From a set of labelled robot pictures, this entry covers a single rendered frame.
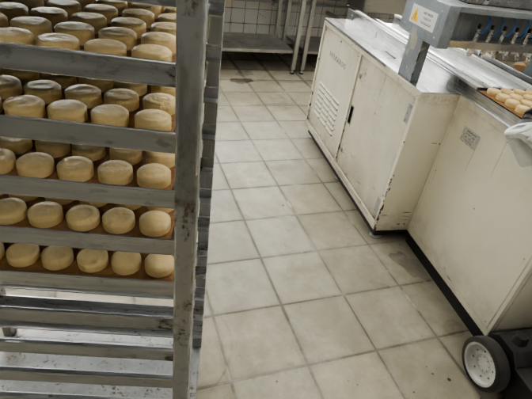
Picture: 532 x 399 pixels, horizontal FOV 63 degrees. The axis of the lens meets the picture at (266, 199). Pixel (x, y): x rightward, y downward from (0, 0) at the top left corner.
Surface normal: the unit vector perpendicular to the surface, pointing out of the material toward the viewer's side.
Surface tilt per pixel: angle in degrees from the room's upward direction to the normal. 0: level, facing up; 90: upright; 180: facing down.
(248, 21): 90
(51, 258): 0
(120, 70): 90
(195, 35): 90
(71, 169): 0
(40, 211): 0
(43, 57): 90
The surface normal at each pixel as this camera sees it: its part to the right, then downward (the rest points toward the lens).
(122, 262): 0.13, -0.82
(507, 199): -0.97, 0.02
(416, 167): 0.21, 0.58
